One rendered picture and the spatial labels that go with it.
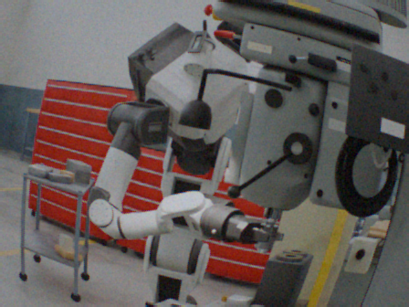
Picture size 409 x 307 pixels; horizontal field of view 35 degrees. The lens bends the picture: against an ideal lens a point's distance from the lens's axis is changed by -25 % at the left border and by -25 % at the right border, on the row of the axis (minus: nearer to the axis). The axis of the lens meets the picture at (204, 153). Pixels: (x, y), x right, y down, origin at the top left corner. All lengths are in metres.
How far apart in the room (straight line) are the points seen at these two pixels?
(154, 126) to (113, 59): 9.88
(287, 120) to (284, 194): 0.16
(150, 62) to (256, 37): 0.55
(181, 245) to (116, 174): 0.49
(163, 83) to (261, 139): 0.49
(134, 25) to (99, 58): 0.79
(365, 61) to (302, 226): 2.23
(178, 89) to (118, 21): 9.96
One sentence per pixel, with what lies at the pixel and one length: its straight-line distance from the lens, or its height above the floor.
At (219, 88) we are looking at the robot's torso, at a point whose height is 1.55.
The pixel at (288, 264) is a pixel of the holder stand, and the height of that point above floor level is 1.11.
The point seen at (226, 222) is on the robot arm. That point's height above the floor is 1.24.
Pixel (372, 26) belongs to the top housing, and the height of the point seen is 1.83.
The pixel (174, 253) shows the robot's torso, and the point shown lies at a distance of 2.58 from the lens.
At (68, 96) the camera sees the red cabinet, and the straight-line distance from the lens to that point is 7.30.
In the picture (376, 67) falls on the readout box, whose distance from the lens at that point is 1.52.
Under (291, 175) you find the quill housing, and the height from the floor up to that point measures 1.39.
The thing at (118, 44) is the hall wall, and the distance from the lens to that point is 12.08.
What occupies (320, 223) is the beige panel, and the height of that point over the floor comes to 1.07.
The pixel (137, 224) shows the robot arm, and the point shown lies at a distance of 2.11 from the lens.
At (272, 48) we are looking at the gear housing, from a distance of 1.82.
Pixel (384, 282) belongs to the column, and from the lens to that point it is 1.73.
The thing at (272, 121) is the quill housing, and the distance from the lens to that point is 1.83.
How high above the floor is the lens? 1.53
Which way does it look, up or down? 4 degrees down
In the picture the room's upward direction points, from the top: 11 degrees clockwise
